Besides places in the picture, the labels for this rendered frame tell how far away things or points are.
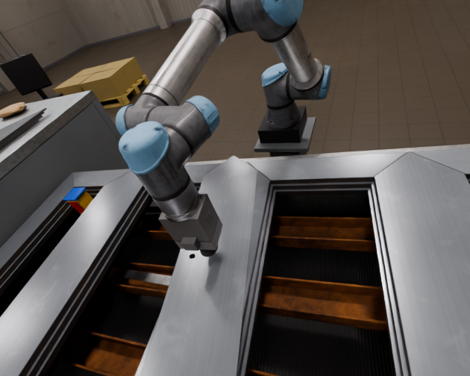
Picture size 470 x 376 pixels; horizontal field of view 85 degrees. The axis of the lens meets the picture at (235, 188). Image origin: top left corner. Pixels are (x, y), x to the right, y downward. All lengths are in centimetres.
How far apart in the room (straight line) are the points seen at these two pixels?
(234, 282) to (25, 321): 52
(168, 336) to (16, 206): 82
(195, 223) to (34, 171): 88
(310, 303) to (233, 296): 24
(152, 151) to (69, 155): 97
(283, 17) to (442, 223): 55
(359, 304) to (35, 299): 81
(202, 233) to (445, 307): 42
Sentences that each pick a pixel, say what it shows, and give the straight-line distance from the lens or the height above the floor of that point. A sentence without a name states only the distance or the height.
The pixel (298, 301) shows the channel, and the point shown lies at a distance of 74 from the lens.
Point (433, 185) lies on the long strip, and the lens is 73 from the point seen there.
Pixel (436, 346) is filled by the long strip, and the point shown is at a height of 86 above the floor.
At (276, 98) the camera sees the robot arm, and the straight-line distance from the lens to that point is 110.
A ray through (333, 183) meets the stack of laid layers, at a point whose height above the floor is 85.
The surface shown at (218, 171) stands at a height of 86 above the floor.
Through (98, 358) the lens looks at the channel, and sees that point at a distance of 91.
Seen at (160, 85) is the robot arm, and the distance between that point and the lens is 59.
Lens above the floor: 136
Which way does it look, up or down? 42 degrees down
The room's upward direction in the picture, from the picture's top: 21 degrees counter-clockwise
